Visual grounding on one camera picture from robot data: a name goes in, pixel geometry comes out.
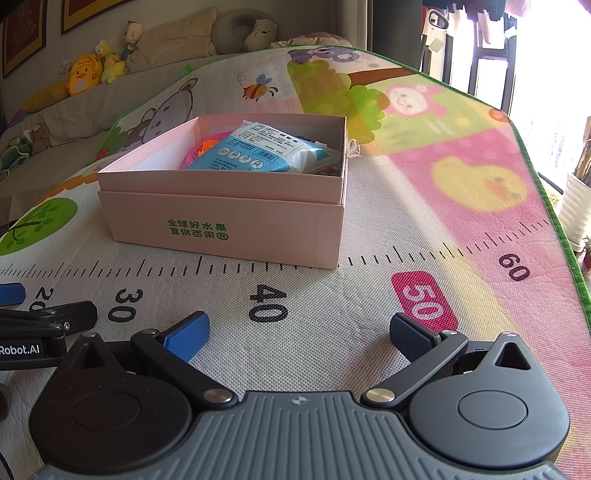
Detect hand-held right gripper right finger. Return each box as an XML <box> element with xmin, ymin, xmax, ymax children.
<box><xmin>361</xmin><ymin>312</ymin><xmax>532</xmax><ymax>409</ymax></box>

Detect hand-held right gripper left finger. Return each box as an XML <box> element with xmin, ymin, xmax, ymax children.
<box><xmin>62</xmin><ymin>311</ymin><xmax>236</xmax><ymax>409</ymax></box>

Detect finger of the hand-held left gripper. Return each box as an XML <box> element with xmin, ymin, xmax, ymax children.
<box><xmin>0</xmin><ymin>283</ymin><xmax>25</xmax><ymax>306</ymax></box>
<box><xmin>0</xmin><ymin>300</ymin><xmax>99</xmax><ymax>335</ymax></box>

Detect pink cardboard box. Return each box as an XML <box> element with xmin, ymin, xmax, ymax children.
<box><xmin>96</xmin><ymin>115</ymin><xmax>348</xmax><ymax>269</ymax></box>

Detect pink plastic toy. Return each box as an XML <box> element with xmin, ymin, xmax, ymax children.
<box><xmin>185</xmin><ymin>131</ymin><xmax>232</xmax><ymax>171</ymax></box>

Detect blue tissue pack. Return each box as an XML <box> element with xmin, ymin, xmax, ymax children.
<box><xmin>216</xmin><ymin>120</ymin><xmax>343</xmax><ymax>177</ymax></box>

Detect cartoon printed play mat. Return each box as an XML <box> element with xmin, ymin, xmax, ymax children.
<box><xmin>0</xmin><ymin>44</ymin><xmax>591</xmax><ymax>462</ymax></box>

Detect green knitted cloth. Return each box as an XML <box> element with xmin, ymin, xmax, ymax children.
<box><xmin>0</xmin><ymin>127</ymin><xmax>47</xmax><ymax>174</ymax></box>

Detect beige covered sofa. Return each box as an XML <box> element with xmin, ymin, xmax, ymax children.
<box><xmin>0</xmin><ymin>46</ymin><xmax>259</xmax><ymax>222</ymax></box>

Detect yellow orange cushion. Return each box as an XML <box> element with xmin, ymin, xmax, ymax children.
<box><xmin>21</xmin><ymin>82</ymin><xmax>70</xmax><ymax>114</ymax></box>

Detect tall white ribbed pot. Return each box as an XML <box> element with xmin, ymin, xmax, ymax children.
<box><xmin>558</xmin><ymin>173</ymin><xmax>591</xmax><ymax>252</ymax></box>

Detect yellow duck backpack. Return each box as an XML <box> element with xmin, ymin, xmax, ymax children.
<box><xmin>66</xmin><ymin>53</ymin><xmax>103</xmax><ymax>97</ymax></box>

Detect yellow plush duck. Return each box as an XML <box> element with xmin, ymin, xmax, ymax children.
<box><xmin>95</xmin><ymin>40</ymin><xmax>127</xmax><ymax>85</ymax></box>

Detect narrow red framed picture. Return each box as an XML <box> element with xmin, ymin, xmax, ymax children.
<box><xmin>2</xmin><ymin>0</ymin><xmax>47</xmax><ymax>78</ymax></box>

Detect cartoon boy doll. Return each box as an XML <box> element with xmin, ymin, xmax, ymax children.
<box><xmin>121</xmin><ymin>19</ymin><xmax>145</xmax><ymax>61</ymax></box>

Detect wide red framed picture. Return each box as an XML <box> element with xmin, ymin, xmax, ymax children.
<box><xmin>61</xmin><ymin>0</ymin><xmax>134</xmax><ymax>35</ymax></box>

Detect beige pillow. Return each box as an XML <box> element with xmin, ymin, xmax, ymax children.
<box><xmin>127</xmin><ymin>6</ymin><xmax>218</xmax><ymax>73</ymax></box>

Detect white stick vacuum cleaner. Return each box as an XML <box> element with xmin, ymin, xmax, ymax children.
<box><xmin>418</xmin><ymin>9</ymin><xmax>451</xmax><ymax>75</ymax></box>

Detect white bear plush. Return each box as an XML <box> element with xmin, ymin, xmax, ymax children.
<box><xmin>243</xmin><ymin>18</ymin><xmax>279</xmax><ymax>51</ymax></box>

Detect grey neck pillow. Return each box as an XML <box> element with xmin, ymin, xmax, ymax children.
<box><xmin>211</xmin><ymin>9</ymin><xmax>273</xmax><ymax>56</ymax></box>

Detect beige quilted blanket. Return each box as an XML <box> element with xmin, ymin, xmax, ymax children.
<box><xmin>271</xmin><ymin>31</ymin><xmax>352</xmax><ymax>49</ymax></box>

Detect beige curtain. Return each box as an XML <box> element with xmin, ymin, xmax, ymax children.
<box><xmin>330</xmin><ymin>0</ymin><xmax>370</xmax><ymax>51</ymax></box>

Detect dark hanging clothes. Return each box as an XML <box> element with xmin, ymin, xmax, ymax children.
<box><xmin>422</xmin><ymin>0</ymin><xmax>522</xmax><ymax>21</ymax></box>

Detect black window frame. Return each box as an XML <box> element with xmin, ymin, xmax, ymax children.
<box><xmin>471</xmin><ymin>14</ymin><xmax>518</xmax><ymax>114</ymax></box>

